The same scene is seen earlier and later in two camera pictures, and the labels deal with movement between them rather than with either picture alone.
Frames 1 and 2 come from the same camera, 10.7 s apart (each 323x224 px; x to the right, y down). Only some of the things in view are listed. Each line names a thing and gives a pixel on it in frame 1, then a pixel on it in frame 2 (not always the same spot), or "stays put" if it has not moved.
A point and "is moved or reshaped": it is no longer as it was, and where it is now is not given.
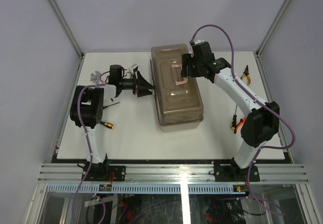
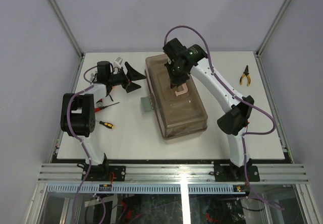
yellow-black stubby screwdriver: x=109 y=125 stays put
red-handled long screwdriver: x=110 y=105 stays put
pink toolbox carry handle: x=176 y=74 is moved or reshaped
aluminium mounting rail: x=269 y=172 stays put
